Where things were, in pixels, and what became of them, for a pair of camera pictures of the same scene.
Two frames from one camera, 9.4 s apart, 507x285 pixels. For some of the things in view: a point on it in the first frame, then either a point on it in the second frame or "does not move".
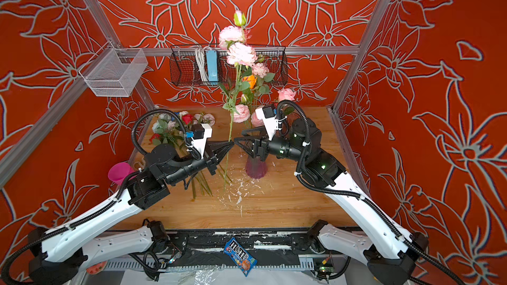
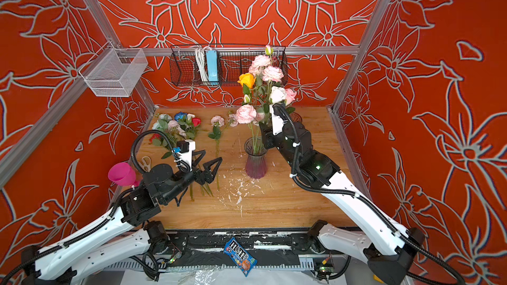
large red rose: x=187 y=119 → x=196 y=121
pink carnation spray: x=239 y=53 → x=261 y=65
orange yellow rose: x=251 y=79 does not move
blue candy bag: x=236 y=253 does not move
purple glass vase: x=255 y=167 does not move
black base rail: x=272 y=247 does not move
